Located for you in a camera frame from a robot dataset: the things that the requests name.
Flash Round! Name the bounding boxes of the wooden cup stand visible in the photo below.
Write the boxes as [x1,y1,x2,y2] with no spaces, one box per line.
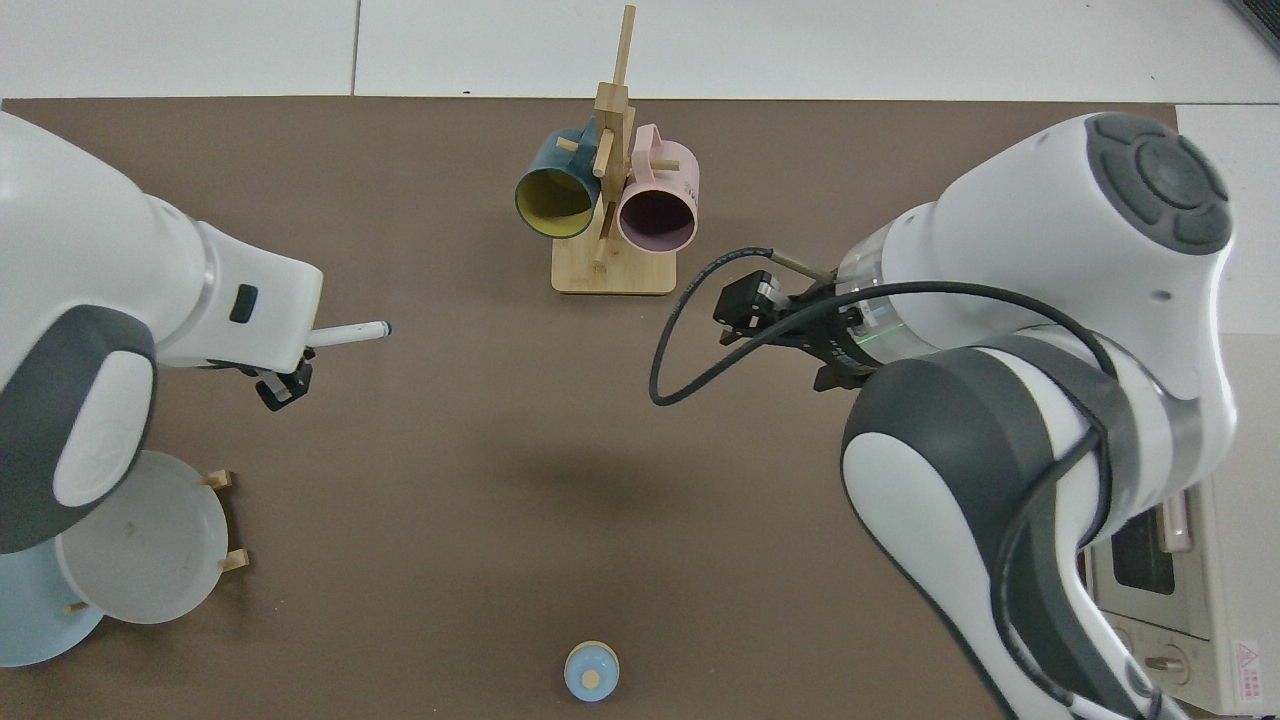
[551,5,678,296]

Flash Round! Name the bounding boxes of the light blue plate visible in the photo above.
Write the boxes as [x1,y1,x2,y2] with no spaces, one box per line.
[0,540,106,668]

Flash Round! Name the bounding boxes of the dark grey striped device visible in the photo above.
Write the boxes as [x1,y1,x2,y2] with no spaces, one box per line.
[1225,0,1280,53]

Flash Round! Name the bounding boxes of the wooden plate rack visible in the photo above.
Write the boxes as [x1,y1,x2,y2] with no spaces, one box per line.
[62,468,251,613]

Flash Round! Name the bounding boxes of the dark blue cup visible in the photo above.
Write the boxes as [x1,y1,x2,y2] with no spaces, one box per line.
[514,118,613,239]

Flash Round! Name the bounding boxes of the pink cup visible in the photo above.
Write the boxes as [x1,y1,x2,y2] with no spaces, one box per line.
[616,124,699,254]

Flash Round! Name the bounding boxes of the brown table cloth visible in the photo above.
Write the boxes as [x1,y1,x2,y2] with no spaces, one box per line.
[0,96,1206,720]

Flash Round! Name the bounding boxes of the white marker with blue cap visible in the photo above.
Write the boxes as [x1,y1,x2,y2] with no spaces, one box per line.
[305,320,393,349]

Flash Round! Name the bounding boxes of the small blue round bell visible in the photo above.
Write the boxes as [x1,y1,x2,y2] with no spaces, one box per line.
[564,641,620,702]

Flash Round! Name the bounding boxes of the pale toaster oven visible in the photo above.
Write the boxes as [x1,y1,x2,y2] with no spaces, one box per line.
[1083,470,1280,716]

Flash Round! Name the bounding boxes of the grey plate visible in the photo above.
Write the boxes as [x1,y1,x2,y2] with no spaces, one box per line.
[55,450,229,626]

